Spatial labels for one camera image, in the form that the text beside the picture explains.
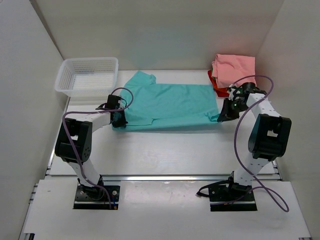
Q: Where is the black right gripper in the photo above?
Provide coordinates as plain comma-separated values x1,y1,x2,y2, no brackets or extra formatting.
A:
217,98,250,123

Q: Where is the teal t shirt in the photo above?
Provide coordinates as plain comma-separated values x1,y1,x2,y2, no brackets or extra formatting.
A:
116,71,220,132

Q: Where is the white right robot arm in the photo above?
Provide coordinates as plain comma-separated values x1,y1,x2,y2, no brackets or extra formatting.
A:
217,82,292,200

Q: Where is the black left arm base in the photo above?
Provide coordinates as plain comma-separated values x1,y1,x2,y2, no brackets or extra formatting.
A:
73,181,121,211

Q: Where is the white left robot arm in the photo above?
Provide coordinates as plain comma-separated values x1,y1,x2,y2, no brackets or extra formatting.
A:
54,94,134,199

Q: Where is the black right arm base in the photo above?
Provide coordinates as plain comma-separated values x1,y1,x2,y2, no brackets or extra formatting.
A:
196,176,258,212

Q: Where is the pink folded t shirt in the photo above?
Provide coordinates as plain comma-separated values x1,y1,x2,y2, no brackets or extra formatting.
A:
211,54,256,89

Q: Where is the white plastic basket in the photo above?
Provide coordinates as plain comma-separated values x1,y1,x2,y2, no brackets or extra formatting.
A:
54,57,119,99

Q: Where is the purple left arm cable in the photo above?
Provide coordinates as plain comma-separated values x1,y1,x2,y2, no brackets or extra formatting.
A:
61,87,135,210

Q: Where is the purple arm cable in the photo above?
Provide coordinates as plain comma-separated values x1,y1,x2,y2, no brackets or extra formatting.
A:
61,87,135,210
209,74,290,213

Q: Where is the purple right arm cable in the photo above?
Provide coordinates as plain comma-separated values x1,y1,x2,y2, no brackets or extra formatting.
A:
209,74,290,213

